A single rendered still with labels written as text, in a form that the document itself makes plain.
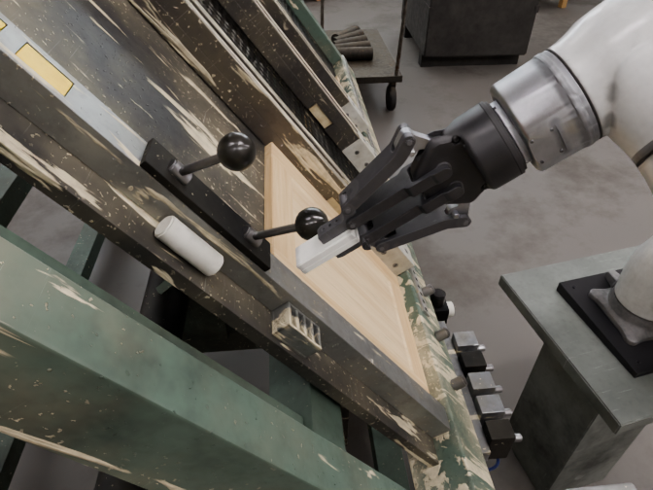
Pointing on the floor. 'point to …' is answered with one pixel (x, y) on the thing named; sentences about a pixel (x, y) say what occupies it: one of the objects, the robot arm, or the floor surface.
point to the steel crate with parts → (469, 30)
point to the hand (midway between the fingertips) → (326, 245)
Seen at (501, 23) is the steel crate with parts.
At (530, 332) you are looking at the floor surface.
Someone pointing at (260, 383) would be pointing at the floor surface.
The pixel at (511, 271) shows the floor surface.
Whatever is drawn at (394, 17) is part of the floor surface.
